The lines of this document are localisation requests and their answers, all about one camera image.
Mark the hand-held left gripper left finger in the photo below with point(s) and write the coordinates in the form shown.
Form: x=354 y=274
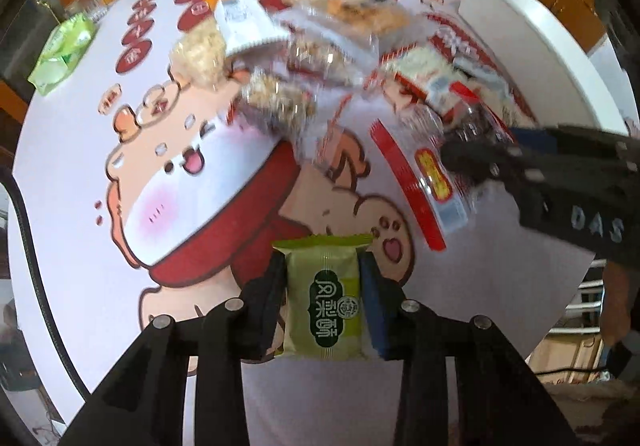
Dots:
x=270 y=316

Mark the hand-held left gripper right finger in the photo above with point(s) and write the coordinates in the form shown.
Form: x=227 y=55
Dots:
x=375 y=316

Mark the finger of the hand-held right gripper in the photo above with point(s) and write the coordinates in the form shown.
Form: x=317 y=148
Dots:
x=537 y=140
x=480 y=158

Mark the red-edged clear snack packet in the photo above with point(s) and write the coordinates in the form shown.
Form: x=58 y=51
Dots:
x=430 y=176

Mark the green snack packet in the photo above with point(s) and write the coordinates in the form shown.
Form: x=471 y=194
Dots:
x=322 y=301

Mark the white plastic bin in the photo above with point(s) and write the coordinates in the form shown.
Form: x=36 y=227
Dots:
x=525 y=36

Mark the heap of assorted snack packets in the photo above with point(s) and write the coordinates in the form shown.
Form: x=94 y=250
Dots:
x=350 y=11

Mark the puffed rice clear packet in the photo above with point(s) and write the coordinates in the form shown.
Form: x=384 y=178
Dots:
x=200 y=56

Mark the orange and white snack packet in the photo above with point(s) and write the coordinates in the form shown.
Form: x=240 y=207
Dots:
x=240 y=18

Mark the person's right forearm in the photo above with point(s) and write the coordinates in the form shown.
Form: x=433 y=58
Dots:
x=616 y=306

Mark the white metal chair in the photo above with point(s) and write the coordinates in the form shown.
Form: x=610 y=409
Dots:
x=582 y=298

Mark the green tissue pack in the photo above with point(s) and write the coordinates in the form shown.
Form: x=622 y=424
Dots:
x=62 y=51

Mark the clear glass cup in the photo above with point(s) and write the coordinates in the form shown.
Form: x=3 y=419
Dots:
x=82 y=8

